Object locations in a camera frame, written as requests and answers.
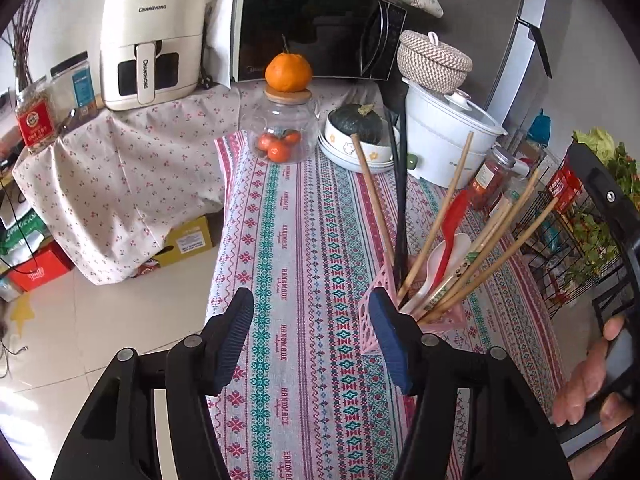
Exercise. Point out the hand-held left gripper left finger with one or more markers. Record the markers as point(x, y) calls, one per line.
point(235, 340)

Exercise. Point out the floral cabinet cloth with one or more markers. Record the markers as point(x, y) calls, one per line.
point(125, 170)

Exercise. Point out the red printed packet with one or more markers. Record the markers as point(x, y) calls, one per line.
point(565, 187)

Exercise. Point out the black lid jar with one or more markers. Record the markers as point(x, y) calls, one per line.
point(75, 85)

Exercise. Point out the black microwave oven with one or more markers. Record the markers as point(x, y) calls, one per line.
point(310, 25)

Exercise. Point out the dark green pumpkin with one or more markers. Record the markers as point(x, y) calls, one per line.
point(355, 122)

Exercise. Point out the yellow cardboard box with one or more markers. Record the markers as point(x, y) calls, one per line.
point(187, 240)

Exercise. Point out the woven basket with lid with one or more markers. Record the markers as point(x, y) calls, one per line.
point(432, 60)

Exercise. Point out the red label jar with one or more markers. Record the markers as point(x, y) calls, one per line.
point(36, 120)

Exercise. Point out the black power plug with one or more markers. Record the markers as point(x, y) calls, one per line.
point(206, 82)

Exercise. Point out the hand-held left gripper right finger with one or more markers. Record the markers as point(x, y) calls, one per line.
point(392, 345)

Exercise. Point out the small red tomato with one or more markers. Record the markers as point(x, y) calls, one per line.
point(292, 136)
point(265, 142)
point(278, 151)

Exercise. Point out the red box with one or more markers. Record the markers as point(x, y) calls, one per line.
point(40, 267)

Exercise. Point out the napa cabbage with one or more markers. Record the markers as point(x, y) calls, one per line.
point(595, 142)

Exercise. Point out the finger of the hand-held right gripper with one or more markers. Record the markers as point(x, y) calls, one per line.
point(595, 180)

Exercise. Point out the red plastic spoon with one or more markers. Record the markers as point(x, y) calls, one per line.
point(452, 225)

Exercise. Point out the grey refrigerator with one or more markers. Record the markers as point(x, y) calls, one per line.
point(530, 35)

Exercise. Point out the cream air fryer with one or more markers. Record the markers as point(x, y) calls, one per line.
point(150, 20)

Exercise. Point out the blue plastic bag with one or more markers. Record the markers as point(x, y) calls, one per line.
point(539, 127)

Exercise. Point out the dried twigs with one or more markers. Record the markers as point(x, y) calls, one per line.
point(22, 35)

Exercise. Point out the orange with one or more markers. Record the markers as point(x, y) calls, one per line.
point(287, 72)

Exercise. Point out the floral white ceramic bowl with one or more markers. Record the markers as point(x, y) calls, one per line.
point(345, 152)

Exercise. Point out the green bag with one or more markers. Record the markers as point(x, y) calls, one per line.
point(22, 232)

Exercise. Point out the white plastic spoon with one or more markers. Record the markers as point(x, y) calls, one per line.
point(450, 255)

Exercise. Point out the pink plastic utensil basket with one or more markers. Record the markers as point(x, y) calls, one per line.
point(370, 335)

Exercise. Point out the printed wooden chopstick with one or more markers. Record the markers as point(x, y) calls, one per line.
point(472, 257)

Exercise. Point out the person's right hand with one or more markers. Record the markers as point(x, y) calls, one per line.
point(580, 390)

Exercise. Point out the goji berry jar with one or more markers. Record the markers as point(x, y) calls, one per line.
point(490, 180)

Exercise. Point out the patterned tablecloth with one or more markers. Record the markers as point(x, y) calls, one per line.
point(300, 260)

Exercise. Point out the glass jar with wooden lid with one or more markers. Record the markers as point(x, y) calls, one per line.
point(265, 115)

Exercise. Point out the white electric pot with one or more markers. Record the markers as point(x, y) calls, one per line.
point(435, 145)

